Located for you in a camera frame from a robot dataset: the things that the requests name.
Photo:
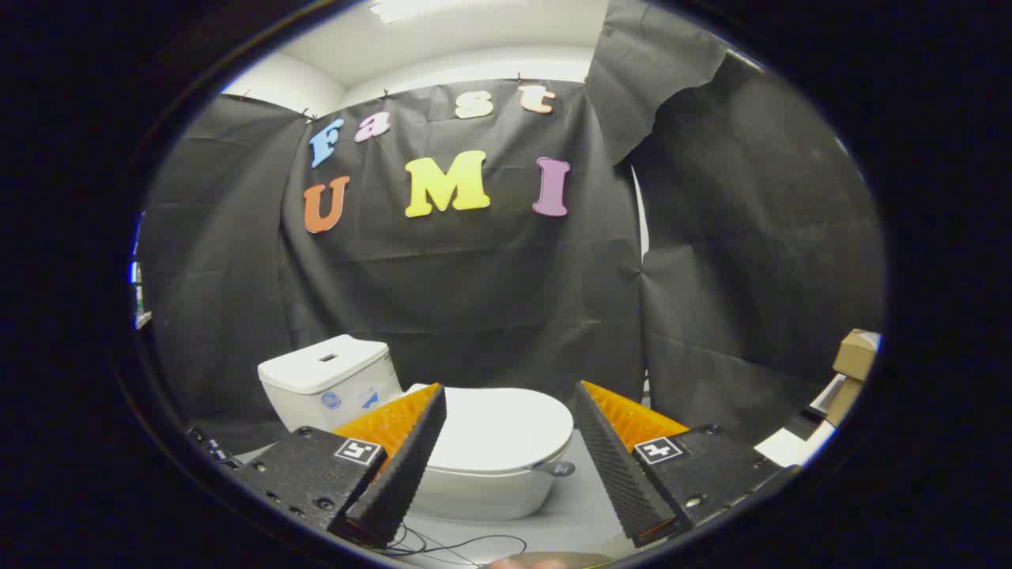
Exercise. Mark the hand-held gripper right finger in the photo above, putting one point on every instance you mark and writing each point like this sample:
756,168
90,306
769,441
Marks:
613,466

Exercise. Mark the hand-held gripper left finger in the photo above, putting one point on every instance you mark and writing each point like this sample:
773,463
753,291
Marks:
411,458

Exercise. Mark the white toilet lid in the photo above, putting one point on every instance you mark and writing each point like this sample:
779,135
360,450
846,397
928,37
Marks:
498,427

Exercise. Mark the white toilet body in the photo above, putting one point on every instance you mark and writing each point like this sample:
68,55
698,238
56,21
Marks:
324,371

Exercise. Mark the white flat board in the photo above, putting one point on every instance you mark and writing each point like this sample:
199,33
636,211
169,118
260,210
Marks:
791,446

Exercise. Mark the black backdrop cloth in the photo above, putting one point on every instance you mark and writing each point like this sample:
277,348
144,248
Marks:
474,276

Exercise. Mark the brown cardboard box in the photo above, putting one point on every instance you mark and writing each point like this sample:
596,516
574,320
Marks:
855,356
843,401

